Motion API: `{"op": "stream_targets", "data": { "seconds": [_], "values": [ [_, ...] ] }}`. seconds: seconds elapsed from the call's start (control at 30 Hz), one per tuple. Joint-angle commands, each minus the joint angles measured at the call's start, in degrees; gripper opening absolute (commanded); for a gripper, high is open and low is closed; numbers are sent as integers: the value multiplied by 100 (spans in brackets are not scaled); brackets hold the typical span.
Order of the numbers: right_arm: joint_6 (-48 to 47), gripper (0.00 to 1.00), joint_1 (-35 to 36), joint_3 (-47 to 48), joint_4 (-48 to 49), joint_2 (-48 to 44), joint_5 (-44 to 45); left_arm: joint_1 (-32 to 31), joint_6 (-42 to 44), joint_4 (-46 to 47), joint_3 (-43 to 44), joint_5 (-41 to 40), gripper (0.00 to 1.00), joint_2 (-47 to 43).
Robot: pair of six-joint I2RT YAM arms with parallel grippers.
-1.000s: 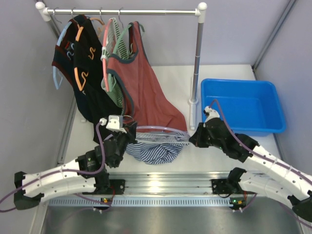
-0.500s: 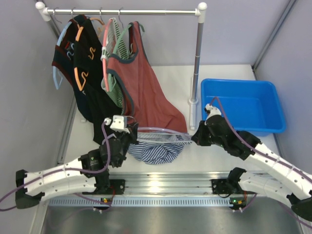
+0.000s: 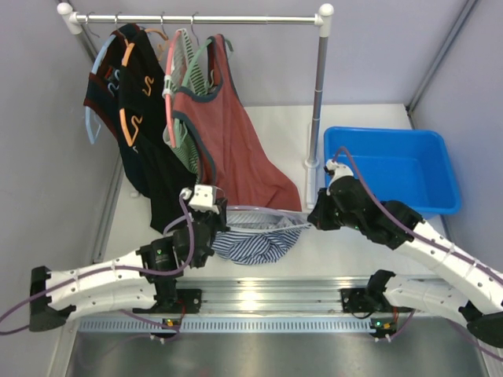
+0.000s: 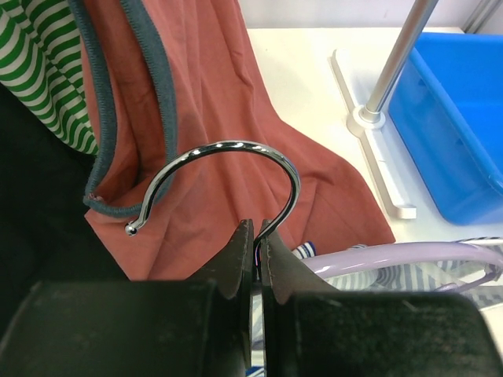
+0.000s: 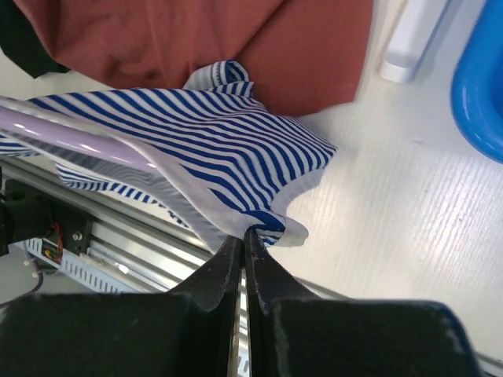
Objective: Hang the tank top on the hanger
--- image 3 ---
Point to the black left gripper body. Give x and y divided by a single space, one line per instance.
219 219

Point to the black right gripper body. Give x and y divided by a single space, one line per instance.
330 217

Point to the purple plastic hanger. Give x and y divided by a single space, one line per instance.
259 208

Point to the blue white striped tank top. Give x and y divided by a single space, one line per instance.
258 237

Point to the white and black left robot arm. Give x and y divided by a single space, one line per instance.
143 280

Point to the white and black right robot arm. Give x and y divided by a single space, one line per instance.
472 294

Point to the red tank top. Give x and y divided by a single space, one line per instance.
231 154

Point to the green striped tank top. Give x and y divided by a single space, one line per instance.
182 109

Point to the green hanger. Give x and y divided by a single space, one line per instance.
194 78

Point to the pink hanger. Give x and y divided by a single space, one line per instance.
169 89

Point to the light blue hanger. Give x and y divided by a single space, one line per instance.
97 100

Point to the black maroon trimmed tank top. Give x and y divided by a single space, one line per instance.
114 57

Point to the orange hanger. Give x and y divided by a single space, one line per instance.
141 105

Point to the blue plastic bin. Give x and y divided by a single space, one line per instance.
411 166

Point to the metal clothes rack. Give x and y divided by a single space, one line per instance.
322 19

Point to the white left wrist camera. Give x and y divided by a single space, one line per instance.
201 198

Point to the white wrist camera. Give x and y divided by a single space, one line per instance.
201 198
335 170

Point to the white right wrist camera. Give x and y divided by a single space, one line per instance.
335 170

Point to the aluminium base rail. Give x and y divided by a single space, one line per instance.
307 306

